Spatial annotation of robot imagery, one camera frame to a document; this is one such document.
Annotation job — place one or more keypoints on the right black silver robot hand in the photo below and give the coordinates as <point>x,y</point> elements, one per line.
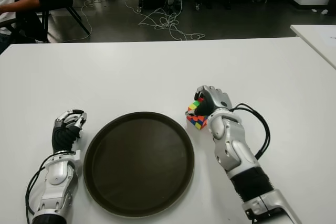
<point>218,99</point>

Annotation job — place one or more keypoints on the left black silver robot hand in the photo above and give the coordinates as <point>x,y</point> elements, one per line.
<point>62,136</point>

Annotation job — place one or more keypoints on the multicoloured Rubik's cube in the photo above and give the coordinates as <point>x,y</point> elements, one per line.
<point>197,122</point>

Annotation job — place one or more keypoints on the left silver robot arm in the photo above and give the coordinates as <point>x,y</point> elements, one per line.
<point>56,172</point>

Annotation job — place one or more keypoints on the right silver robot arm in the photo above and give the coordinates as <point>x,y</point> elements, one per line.
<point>233,150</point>

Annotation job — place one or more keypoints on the round dark brown plate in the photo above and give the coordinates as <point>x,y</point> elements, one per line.
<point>139,163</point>

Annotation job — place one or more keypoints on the black office chair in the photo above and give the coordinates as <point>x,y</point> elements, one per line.
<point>29,28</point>

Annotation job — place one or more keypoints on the white side table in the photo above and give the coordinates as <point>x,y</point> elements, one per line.
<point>317,40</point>

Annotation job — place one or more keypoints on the small white floor scrap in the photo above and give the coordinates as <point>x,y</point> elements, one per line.
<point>324,12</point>

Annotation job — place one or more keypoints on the left white wrist camera bracket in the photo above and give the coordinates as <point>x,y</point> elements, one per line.
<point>76,155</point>

